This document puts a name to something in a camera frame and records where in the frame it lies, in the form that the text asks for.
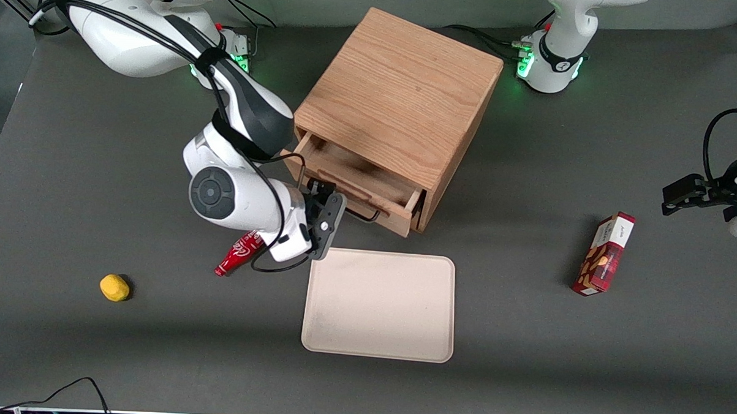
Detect black cables at left base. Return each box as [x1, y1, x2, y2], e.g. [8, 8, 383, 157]
[441, 23, 524, 63]

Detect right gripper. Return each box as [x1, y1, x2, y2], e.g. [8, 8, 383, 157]
[274, 178, 349, 265]

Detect black cables at base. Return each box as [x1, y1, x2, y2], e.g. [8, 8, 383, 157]
[217, 0, 278, 58]
[441, 23, 524, 63]

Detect black cables at right base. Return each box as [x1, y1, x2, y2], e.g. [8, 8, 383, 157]
[217, 0, 278, 58]

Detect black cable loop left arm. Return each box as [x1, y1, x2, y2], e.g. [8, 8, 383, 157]
[702, 107, 737, 184]

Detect black cable on table edge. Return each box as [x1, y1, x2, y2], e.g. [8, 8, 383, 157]
[0, 374, 115, 414]

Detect red cookie box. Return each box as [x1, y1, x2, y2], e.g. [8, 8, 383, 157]
[572, 210, 637, 298]

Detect wooden drawer with black handle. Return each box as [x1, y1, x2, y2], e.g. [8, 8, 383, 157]
[278, 130, 424, 239]

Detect yellow lemon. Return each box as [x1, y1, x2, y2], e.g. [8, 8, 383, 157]
[99, 274, 131, 303]

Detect beige plastic tray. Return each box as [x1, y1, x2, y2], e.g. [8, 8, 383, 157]
[301, 246, 458, 364]

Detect red cola bottle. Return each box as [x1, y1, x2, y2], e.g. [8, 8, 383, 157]
[214, 229, 265, 279]

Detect dark grey table mat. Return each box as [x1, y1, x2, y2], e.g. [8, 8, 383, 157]
[0, 0, 737, 414]

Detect wooden drawer cabinet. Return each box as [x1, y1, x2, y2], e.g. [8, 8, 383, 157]
[289, 4, 506, 236]

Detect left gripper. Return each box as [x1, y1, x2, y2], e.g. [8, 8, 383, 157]
[661, 147, 737, 219]

